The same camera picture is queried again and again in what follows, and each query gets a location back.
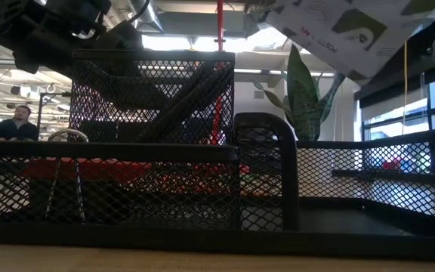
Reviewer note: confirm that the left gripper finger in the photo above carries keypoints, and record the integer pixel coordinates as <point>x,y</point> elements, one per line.
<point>130,87</point>

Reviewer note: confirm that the black marker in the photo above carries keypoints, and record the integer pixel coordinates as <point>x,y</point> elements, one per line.
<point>187,104</point>

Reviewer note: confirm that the black mesh desk organizer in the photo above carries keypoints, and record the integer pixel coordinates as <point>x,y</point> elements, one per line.
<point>111,153</point>

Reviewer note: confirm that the teal sticky note pad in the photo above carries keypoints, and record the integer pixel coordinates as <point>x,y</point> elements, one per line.
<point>353,38</point>

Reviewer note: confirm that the person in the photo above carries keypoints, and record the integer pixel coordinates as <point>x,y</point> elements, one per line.
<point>13,130</point>

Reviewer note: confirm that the red desk lamp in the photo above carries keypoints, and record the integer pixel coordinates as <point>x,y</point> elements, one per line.
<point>220,22</point>

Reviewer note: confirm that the green snake plant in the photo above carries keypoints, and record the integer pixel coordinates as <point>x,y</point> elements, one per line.
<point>302,106</point>

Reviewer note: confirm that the black metal rack frame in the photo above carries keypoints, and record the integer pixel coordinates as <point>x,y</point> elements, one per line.
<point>39,117</point>

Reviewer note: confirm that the black aluminium table frame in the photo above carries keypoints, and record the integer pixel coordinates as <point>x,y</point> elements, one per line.
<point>391,175</point>

